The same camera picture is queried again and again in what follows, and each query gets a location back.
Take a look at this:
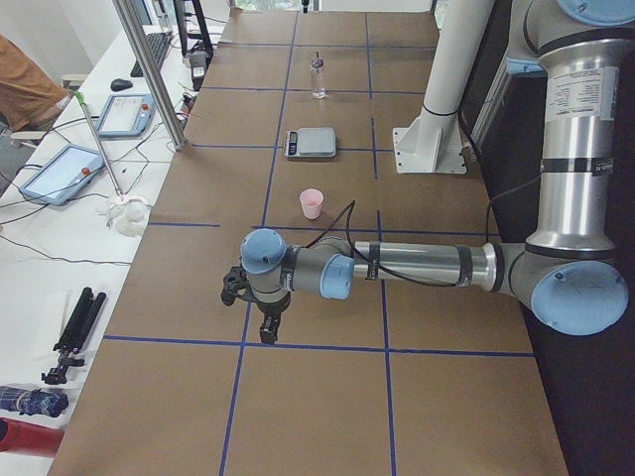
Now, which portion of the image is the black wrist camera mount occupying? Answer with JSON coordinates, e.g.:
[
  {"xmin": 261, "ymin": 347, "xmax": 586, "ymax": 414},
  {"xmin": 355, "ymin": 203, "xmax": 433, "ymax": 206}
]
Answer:
[{"xmin": 220, "ymin": 265, "xmax": 255, "ymax": 306}]

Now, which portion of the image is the white camera mast with base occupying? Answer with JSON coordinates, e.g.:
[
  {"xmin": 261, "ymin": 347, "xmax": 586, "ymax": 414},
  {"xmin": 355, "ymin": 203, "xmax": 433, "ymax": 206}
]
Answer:
[{"xmin": 393, "ymin": 0, "xmax": 494, "ymax": 175}]

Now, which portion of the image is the black computer mouse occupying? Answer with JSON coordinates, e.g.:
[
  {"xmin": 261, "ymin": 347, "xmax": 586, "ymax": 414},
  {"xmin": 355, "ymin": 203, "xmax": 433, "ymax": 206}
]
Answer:
[{"xmin": 110, "ymin": 78, "xmax": 133, "ymax": 92}]

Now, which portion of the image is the clear glass sauce bottle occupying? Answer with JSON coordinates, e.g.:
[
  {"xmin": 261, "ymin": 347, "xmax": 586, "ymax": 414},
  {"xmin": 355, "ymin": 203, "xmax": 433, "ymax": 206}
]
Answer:
[{"xmin": 311, "ymin": 51, "xmax": 326, "ymax": 98}]

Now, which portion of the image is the near blue teach pendant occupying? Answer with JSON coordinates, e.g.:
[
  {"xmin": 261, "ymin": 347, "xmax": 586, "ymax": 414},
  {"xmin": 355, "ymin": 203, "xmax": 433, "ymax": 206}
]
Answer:
[{"xmin": 19, "ymin": 145, "xmax": 103, "ymax": 205}]

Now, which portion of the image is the person in orange clothing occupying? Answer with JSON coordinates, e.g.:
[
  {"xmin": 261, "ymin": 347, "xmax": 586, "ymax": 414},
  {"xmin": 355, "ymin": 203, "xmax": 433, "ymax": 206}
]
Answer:
[{"xmin": 1, "ymin": 36, "xmax": 72, "ymax": 132}]

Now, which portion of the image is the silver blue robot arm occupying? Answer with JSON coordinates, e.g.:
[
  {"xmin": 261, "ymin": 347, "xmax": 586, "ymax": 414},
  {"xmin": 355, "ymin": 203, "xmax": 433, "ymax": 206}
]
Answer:
[{"xmin": 221, "ymin": 1, "xmax": 634, "ymax": 344}]

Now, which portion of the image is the blue teach pendant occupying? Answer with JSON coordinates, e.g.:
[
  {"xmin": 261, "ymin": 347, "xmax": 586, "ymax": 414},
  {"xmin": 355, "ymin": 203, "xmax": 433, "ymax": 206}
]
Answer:
[
  {"xmin": 19, "ymin": 145, "xmax": 103, "ymax": 205},
  {"xmin": 96, "ymin": 93, "xmax": 155, "ymax": 139}
]

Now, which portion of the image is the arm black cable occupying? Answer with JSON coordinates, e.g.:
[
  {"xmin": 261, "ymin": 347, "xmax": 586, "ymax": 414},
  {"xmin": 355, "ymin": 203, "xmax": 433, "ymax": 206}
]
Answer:
[{"xmin": 300, "ymin": 174, "xmax": 547, "ymax": 289}]

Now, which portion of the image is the aluminium frame post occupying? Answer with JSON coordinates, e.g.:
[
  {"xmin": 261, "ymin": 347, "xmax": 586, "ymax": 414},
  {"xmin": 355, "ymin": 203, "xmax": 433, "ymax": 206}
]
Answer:
[{"xmin": 113, "ymin": 0, "xmax": 186, "ymax": 151}]

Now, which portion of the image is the folded blue umbrella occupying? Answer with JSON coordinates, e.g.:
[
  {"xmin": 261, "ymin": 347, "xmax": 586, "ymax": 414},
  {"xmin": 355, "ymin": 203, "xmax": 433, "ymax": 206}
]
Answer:
[{"xmin": 1, "ymin": 386, "xmax": 68, "ymax": 417}]

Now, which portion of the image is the metal rod green tip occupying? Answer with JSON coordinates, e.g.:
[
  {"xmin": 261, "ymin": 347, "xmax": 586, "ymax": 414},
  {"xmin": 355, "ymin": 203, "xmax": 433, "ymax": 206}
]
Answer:
[{"xmin": 73, "ymin": 91, "xmax": 124, "ymax": 203}]

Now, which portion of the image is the red cylinder bottle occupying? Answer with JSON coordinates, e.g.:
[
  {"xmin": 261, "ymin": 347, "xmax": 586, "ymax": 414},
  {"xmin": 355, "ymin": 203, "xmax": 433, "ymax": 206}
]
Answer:
[{"xmin": 1, "ymin": 417, "xmax": 64, "ymax": 457}]

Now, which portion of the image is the pink plastic cup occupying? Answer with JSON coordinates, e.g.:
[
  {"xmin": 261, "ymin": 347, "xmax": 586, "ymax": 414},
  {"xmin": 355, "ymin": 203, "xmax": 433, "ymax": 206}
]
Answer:
[{"xmin": 299, "ymin": 188, "xmax": 323, "ymax": 220}]

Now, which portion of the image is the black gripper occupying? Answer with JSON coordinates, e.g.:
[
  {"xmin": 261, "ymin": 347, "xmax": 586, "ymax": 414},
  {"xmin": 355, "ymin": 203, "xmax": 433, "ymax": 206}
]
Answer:
[{"xmin": 253, "ymin": 290, "xmax": 291, "ymax": 344}]

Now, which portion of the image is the far blue teach pendant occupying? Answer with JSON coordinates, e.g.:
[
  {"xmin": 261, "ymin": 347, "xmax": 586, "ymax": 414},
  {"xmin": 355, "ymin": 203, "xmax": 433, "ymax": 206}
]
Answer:
[{"xmin": 96, "ymin": 93, "xmax": 155, "ymax": 139}]

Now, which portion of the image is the silver digital kitchen scale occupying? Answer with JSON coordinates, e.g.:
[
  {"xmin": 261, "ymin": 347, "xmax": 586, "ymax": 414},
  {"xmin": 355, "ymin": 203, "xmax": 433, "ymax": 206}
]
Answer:
[{"xmin": 284, "ymin": 127, "xmax": 336, "ymax": 159}]

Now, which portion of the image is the black folded tripod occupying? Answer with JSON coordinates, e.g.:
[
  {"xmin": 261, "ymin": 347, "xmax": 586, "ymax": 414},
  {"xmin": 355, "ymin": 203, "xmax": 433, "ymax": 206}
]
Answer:
[{"xmin": 42, "ymin": 287, "xmax": 107, "ymax": 385}]

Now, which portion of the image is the crumpled white tissue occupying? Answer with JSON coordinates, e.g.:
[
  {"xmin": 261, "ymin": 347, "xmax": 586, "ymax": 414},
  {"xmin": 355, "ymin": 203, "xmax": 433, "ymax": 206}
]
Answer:
[{"xmin": 96, "ymin": 195, "xmax": 151, "ymax": 238}]

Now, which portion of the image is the black computer keyboard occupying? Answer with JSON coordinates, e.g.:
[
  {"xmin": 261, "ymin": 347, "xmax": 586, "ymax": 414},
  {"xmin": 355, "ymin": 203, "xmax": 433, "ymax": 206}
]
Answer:
[{"xmin": 130, "ymin": 33, "xmax": 172, "ymax": 77}]

